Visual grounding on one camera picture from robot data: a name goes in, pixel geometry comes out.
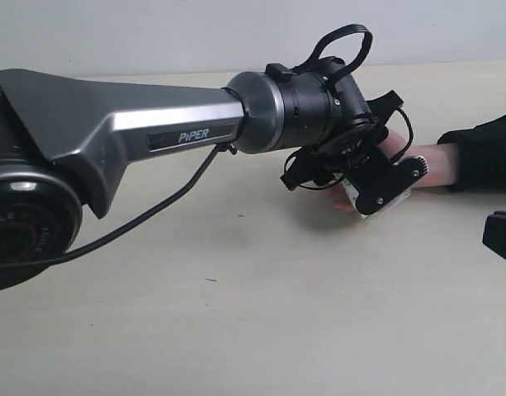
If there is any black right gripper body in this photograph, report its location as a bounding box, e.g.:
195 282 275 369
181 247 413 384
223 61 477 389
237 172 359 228
482 210 506 261

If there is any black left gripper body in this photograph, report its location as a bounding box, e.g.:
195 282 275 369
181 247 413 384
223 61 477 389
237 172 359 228
296 108 404 182

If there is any green lime label clear bottle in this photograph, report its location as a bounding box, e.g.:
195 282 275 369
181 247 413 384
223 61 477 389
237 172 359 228
342 156 428 218

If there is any silver Piper left robot arm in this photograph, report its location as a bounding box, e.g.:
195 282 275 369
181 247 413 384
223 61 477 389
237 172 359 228
0 57 403 291

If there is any black sleeved forearm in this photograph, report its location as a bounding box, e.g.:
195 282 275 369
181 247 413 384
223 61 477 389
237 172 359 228
437 114 506 192

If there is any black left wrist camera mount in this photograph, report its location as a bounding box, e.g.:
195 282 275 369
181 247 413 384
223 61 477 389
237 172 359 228
342 144 428 217

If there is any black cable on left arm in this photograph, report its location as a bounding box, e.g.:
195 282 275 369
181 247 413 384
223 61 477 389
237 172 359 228
0 146 239 281

